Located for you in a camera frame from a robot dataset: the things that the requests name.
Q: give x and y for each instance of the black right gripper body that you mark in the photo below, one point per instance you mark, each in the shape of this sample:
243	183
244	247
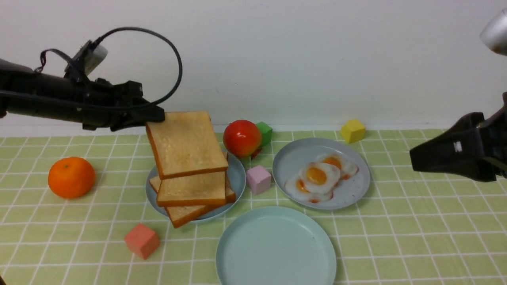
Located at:
490	144

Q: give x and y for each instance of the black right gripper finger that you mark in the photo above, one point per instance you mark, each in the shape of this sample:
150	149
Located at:
448	153

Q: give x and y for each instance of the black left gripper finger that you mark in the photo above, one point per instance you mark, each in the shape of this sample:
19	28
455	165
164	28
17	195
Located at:
137	118

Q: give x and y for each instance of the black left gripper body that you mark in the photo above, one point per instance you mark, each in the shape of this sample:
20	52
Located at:
109	96

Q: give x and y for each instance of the toast slice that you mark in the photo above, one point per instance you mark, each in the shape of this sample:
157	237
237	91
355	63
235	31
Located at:
181	215
201	180
184	144
230	195

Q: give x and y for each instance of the fried egg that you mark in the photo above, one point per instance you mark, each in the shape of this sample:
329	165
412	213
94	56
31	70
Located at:
318	178
294	187
347	167

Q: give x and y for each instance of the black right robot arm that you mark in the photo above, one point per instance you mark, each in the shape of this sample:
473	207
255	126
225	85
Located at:
474	147

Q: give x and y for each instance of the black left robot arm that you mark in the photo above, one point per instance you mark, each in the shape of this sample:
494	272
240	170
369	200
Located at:
26	92

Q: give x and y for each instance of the orange mandarin fruit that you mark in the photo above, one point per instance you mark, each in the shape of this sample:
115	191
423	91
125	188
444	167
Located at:
71	177

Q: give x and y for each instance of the red apple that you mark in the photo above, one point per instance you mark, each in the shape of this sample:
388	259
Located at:
242	138

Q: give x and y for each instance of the yellow cube block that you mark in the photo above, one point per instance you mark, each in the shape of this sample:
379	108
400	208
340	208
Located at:
353	131

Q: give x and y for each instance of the green checkered tablecloth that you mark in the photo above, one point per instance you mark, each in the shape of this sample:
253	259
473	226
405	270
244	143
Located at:
409	229

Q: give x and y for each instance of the blue-grey bread plate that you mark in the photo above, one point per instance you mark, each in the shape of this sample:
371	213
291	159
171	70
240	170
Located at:
237	178

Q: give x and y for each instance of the salmon red cube block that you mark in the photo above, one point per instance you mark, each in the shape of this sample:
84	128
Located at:
142	241

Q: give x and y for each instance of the green cube block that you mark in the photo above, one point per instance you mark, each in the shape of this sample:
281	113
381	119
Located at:
266	133

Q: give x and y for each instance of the blue-grey egg plate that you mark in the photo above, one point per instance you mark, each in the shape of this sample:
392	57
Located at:
297	154

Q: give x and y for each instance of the pink-purple cube block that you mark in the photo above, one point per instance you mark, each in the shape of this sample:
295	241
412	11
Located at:
259	179

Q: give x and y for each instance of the light teal front plate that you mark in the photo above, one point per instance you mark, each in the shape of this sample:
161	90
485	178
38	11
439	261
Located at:
275	245

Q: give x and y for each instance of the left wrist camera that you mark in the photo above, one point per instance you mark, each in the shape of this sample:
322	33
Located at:
85	61

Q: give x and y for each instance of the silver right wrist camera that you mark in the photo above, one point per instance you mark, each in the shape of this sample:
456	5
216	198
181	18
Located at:
494	34

